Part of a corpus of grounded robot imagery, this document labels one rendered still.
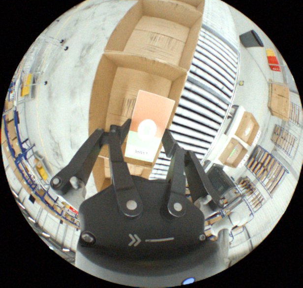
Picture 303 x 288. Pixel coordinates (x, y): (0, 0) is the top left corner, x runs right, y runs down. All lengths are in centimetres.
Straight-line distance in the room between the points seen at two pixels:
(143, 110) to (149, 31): 49
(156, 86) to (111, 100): 23
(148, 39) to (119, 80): 27
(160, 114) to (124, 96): 30
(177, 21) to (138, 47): 30
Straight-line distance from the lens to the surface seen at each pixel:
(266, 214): 1042
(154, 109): 18
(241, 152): 138
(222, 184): 105
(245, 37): 323
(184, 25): 68
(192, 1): 99
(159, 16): 68
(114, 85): 47
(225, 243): 82
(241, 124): 107
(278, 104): 441
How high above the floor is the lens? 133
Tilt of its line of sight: 66 degrees down
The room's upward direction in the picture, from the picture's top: 172 degrees clockwise
